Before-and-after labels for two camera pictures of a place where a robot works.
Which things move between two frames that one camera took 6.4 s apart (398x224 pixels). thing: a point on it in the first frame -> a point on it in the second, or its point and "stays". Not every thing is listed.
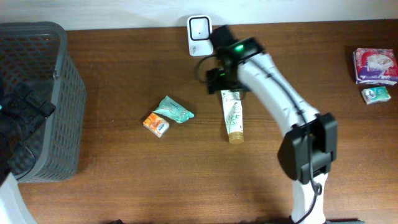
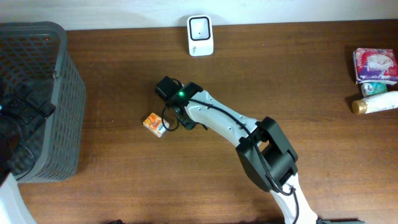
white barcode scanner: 199,29 stays
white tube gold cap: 233,114 -> 385,102
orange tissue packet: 157,125 stays
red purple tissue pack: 375,66 stays
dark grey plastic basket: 35,54 stays
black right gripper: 214,82 -> 185,119
